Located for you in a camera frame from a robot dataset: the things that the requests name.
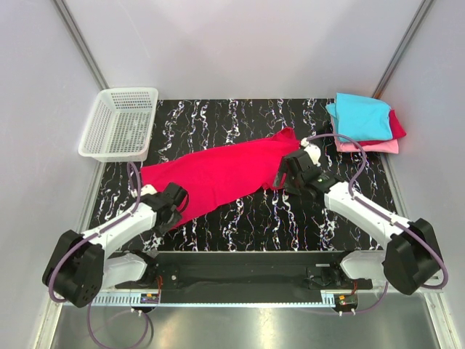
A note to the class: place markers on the right corner aluminium post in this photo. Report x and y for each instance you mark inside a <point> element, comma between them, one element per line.
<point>407,39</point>

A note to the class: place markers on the folded pink t shirt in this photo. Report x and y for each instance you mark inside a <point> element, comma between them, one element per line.
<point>390,146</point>

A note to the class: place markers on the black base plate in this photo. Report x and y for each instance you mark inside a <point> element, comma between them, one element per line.
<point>316,270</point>

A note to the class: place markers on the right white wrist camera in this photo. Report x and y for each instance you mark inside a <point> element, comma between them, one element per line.
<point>312,150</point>

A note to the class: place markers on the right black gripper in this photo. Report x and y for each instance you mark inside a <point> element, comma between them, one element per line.
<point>282,169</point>

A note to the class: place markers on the aluminium front rail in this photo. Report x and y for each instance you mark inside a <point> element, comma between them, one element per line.
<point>221,295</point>

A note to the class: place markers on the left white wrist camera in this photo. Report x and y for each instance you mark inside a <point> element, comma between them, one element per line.
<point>144,190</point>

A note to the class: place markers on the corner aluminium post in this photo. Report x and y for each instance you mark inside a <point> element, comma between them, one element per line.
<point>407,39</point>
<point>77,36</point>

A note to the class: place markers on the black marbled table mat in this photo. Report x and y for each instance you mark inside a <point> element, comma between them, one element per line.
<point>268,220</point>

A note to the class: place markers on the folded crimson t shirt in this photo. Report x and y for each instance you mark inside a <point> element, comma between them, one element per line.
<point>396,129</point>

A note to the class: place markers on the crimson t shirt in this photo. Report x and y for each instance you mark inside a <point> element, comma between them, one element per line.
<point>396,129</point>
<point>221,175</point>

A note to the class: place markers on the folded cyan t shirt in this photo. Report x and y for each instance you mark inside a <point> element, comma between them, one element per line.
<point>360,118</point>

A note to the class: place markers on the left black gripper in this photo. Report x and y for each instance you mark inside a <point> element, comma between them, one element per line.
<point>162,228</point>

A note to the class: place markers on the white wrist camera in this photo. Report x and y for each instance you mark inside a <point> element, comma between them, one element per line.
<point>144,190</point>
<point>312,150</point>

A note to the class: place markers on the white plastic basket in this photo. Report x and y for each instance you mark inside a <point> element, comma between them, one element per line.
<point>119,125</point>

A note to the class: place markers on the left corner aluminium post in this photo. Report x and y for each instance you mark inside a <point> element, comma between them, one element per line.
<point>77,36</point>

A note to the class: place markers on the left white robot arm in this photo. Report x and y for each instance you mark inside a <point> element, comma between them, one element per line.
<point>83,263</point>

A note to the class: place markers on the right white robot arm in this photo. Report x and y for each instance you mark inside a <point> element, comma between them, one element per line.
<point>409,255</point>

